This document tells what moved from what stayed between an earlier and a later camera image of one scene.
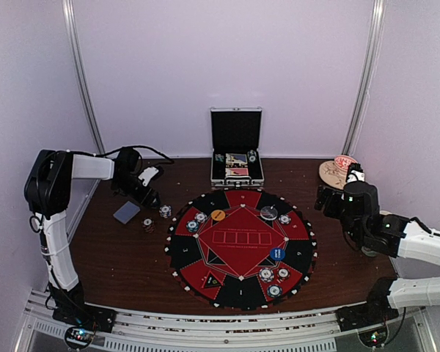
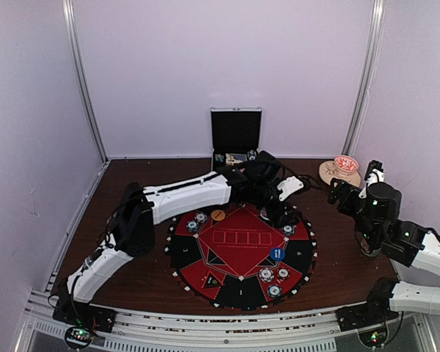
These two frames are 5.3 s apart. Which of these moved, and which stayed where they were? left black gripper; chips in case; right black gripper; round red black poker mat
Moved: right black gripper; left black gripper
Stayed: round red black poker mat; chips in case
